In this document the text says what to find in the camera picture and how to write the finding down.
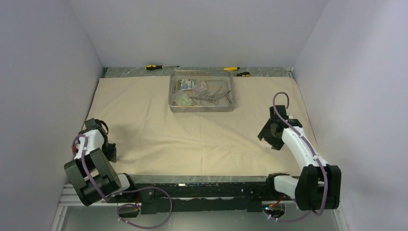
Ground steel surgical scissors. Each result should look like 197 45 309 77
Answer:
190 87 225 105

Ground beige surgical wrap cloth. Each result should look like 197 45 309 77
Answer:
88 77 317 176

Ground wire mesh instrument tray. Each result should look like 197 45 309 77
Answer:
168 71 236 113

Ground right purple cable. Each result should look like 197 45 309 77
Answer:
263 92 329 223

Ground clear pouch green item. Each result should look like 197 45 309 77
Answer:
173 91 194 106

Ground purple cable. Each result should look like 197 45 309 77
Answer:
71 134 173 230
263 92 329 223

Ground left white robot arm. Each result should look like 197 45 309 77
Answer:
64 118 139 206

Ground pink suture packet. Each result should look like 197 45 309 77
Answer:
192 82 208 95

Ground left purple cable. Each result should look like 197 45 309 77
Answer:
71 134 173 230

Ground right side aluminium rail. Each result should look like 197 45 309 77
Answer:
285 67 294 78

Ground green suture packet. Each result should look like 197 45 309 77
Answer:
176 79 195 90

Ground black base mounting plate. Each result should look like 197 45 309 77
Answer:
110 181 289 215

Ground black yellow short screwdriver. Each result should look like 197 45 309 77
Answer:
235 72 250 77

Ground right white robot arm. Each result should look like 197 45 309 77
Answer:
257 105 342 211

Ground yellow black screwdriver left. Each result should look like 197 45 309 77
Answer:
145 64 179 71

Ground aluminium rail frame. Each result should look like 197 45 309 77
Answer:
52 180 347 231

